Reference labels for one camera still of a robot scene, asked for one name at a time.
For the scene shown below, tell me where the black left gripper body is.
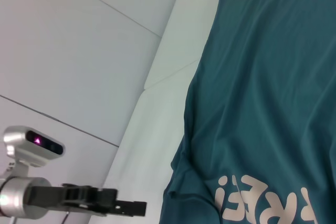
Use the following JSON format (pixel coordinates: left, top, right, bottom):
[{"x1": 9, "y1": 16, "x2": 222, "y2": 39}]
[{"x1": 27, "y1": 183, "x2": 118, "y2": 216}]

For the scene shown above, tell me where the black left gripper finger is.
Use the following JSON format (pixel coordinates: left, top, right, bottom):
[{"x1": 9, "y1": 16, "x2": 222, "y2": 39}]
[{"x1": 115, "y1": 199, "x2": 147, "y2": 217}]

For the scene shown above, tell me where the teal t-shirt with beige print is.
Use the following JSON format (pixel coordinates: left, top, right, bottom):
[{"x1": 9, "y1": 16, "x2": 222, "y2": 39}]
[{"x1": 159, "y1": 0, "x2": 336, "y2": 224}]

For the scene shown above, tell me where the silver left wrist depth camera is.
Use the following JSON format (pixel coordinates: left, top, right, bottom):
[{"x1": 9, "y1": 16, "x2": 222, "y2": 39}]
[{"x1": 2, "y1": 125, "x2": 66, "y2": 180}]

